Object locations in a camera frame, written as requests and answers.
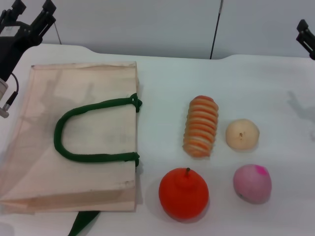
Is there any pink peach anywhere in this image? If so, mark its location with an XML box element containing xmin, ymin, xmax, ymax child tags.
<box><xmin>233</xmin><ymin>164</ymin><xmax>273</xmax><ymax>205</ymax></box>

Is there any orange fruit with stem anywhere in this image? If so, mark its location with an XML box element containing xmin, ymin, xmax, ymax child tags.
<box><xmin>158</xmin><ymin>167</ymin><xmax>210</xmax><ymax>220</ymax></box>

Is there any orange striped spiral bread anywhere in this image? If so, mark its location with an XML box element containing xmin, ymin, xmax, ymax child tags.
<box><xmin>182</xmin><ymin>95</ymin><xmax>219</xmax><ymax>158</ymax></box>

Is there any beige round fruit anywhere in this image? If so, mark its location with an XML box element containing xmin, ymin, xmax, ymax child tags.
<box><xmin>225</xmin><ymin>118</ymin><xmax>260</xmax><ymax>150</ymax></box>

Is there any cream handbag with green handles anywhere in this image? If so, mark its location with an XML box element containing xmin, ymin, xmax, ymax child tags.
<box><xmin>0</xmin><ymin>61</ymin><xmax>144</xmax><ymax>236</ymax></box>

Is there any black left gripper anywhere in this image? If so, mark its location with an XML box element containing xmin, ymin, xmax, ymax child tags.
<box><xmin>0</xmin><ymin>0</ymin><xmax>57</xmax><ymax>82</ymax></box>

